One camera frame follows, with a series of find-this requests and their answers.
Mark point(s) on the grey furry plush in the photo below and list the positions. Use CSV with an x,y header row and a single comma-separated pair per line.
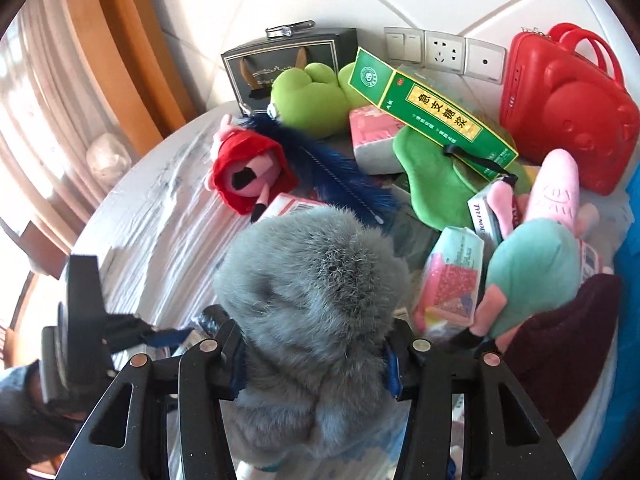
x,y
314,294

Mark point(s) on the teal dress pig plush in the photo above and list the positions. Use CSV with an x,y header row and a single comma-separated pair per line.
x,y
543,257

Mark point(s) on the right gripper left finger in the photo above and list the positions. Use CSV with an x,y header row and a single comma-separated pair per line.
x,y
125,435

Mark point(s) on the pink patterned tissue pack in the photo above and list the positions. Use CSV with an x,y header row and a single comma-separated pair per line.
x,y
451,279

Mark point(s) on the red dress pig plush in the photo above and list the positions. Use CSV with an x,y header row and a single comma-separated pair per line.
x,y
248,170

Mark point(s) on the black gift box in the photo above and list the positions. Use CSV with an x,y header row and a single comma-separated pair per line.
x,y
253,67

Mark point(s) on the long green medicine box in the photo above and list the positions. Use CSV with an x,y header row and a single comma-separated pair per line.
x,y
406,96

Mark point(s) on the green frog plush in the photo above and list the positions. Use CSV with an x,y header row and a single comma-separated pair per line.
x,y
315,100

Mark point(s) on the white medicine box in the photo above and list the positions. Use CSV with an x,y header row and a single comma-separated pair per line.
x,y
487,212

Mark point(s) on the dark blue feather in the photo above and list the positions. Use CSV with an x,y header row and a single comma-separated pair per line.
x,y
336,179

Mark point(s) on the person's left hand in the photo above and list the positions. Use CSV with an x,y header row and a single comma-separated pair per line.
x,y
33,426

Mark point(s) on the blue plastic storage crate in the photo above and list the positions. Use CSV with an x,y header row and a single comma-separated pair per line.
x,y
619,439

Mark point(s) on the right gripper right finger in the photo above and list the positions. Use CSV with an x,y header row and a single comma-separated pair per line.
x,y
504,436

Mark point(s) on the maroon cloth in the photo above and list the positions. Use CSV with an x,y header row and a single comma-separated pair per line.
x,y
558,356

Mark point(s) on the wall socket panel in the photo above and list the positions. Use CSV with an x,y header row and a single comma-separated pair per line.
x,y
447,53

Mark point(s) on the red bear-shaped toy case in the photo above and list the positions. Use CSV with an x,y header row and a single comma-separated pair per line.
x,y
566,89

